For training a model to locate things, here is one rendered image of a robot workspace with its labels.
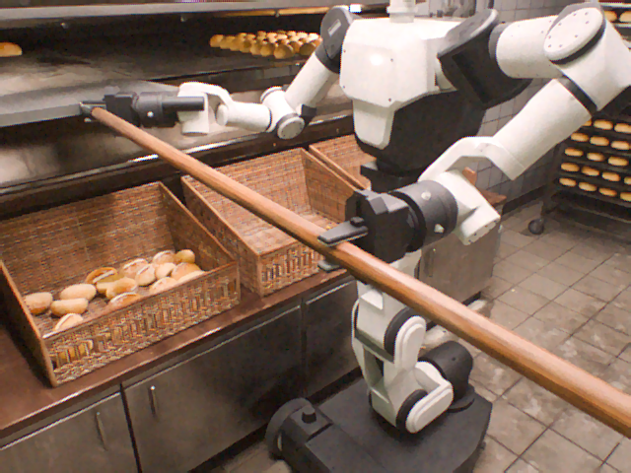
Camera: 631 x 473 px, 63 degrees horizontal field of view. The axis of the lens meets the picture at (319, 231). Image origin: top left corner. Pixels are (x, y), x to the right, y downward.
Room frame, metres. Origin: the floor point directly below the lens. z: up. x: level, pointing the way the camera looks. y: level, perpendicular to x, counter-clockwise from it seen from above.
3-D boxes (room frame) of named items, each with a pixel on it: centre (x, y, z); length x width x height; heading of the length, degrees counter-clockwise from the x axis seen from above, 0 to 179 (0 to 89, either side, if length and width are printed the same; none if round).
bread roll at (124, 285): (1.33, 0.60, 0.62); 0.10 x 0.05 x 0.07; 135
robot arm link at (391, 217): (0.62, -0.10, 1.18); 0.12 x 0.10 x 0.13; 130
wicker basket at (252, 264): (1.71, 0.13, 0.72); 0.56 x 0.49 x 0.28; 131
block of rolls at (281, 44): (2.61, 0.18, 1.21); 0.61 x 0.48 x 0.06; 41
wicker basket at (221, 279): (1.31, 0.60, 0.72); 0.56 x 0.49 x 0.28; 132
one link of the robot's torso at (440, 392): (1.26, -0.29, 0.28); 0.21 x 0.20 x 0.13; 130
